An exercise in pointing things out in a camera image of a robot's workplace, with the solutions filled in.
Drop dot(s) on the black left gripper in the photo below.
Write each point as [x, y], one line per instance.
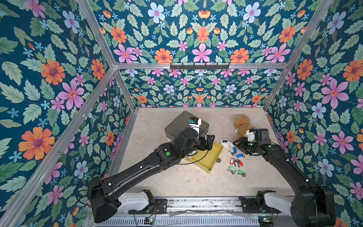
[207, 145]

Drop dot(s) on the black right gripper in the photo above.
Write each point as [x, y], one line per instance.
[242, 144]

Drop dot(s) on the blue tag key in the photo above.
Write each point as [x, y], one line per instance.
[239, 156]
[233, 152]

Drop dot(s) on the yellow drawer cabinet base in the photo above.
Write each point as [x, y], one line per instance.
[206, 159]

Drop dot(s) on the green tag key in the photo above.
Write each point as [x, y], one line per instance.
[242, 173]
[232, 170]

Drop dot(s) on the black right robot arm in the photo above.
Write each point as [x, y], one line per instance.
[312, 205]

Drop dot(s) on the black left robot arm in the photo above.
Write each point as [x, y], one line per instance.
[105, 194]

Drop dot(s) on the grey top drawer cabinet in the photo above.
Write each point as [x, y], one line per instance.
[180, 123]

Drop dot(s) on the brown teddy bear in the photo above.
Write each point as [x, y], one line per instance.
[242, 125]

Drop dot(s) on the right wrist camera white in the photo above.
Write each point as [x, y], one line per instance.
[250, 135]

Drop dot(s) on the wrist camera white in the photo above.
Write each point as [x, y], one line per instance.
[195, 123]
[250, 135]

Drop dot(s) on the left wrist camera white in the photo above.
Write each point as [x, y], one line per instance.
[195, 123]

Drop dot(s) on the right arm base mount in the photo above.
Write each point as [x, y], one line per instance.
[267, 201]

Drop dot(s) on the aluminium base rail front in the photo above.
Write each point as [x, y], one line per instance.
[197, 212]

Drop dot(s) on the black wall hook rail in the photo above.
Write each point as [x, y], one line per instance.
[199, 66]

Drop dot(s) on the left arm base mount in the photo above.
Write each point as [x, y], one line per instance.
[142, 203]

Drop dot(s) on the aluminium frame left floor rail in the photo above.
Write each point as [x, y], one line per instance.
[120, 152]

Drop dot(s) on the aluminium frame right rear post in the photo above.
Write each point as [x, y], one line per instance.
[317, 17]

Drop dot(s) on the aluminium frame post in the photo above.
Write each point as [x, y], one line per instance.
[317, 17]
[99, 37]

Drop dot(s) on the aluminium frame left rear post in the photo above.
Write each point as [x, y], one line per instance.
[99, 37]

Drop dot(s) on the aluminium frame left top beam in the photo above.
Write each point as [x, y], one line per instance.
[32, 186]

